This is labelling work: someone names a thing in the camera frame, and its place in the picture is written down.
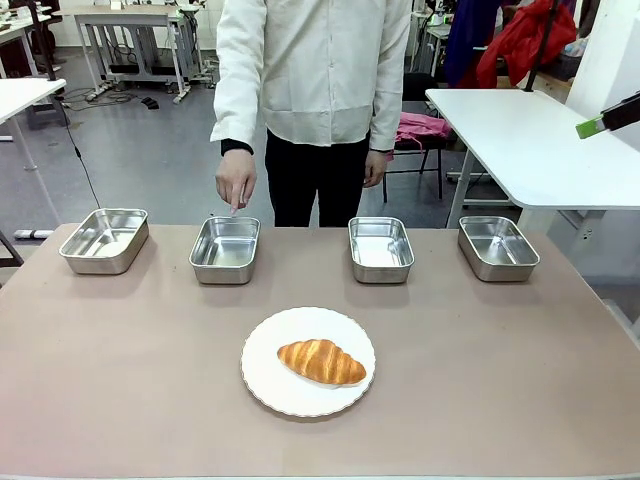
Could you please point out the person's right forearm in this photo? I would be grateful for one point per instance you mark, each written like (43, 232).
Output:
(235, 105)

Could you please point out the person's left forearm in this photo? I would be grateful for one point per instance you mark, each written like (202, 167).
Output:
(390, 100)

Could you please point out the rectangular stainless steel container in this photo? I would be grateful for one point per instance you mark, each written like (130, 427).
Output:
(496, 247)
(106, 241)
(381, 250)
(225, 250)

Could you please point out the person's left hand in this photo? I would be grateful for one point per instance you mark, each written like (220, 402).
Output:
(373, 170)

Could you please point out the person's right hand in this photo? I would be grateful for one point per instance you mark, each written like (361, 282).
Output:
(235, 180)

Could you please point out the white side table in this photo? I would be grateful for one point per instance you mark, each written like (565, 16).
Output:
(540, 145)

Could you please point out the red jacket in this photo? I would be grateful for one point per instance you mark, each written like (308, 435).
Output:
(525, 40)

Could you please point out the blue garment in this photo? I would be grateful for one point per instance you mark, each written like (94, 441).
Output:
(467, 40)

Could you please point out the black folding chair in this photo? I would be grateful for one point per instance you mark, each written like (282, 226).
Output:
(422, 150)

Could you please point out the pink cloth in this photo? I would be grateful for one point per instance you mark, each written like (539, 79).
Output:
(420, 127)

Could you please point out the person in white shirt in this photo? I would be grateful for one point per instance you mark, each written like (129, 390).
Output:
(310, 70)

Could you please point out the golden brown croissant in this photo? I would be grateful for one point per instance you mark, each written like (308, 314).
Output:
(320, 361)

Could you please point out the white scalloped plate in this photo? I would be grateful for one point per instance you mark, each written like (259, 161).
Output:
(265, 365)

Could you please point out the grey workbench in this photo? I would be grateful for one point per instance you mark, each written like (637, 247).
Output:
(135, 35)

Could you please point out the white desk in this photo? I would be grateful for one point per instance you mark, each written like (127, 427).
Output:
(20, 97)

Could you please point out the black camera stand pole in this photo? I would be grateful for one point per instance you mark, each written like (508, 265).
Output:
(542, 45)

